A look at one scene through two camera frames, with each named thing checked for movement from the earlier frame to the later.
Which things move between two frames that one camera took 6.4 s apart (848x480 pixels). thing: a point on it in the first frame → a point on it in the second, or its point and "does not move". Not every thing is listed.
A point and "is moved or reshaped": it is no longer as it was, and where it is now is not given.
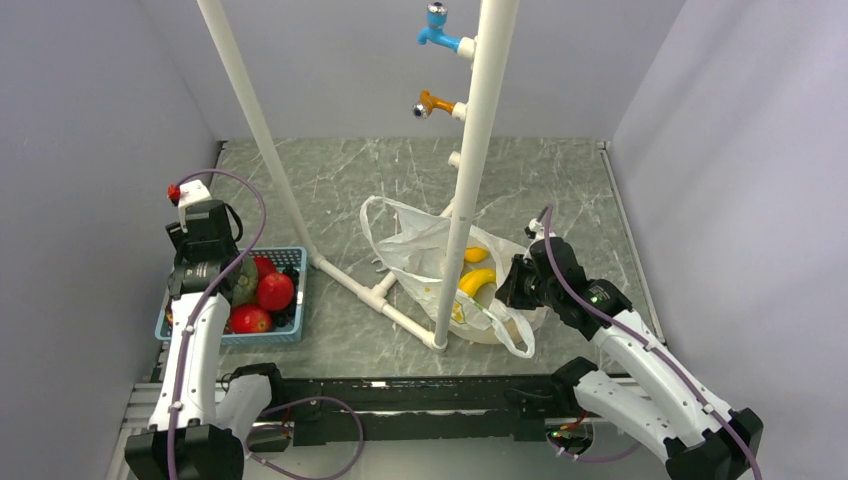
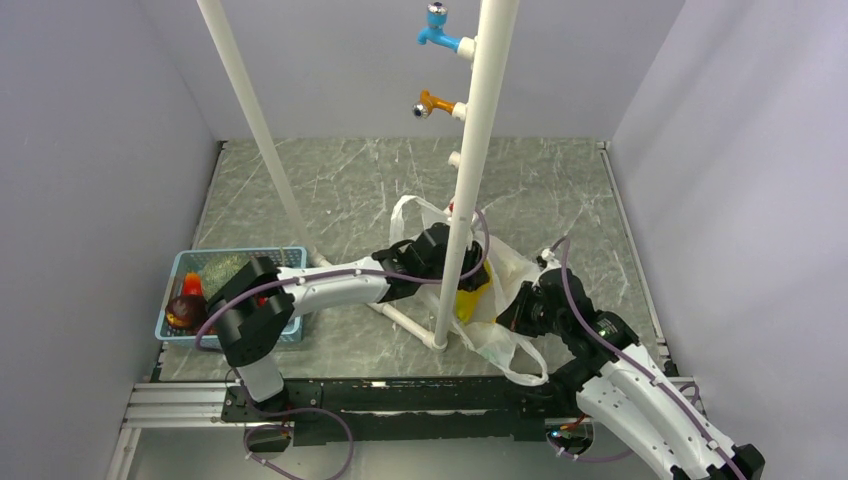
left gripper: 179,239 → 473,259
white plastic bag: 416,246 is moved or reshaped
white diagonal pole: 216,16 does not move
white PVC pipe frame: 489,52 does not move
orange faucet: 423,109 does not move
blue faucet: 434,31 does not move
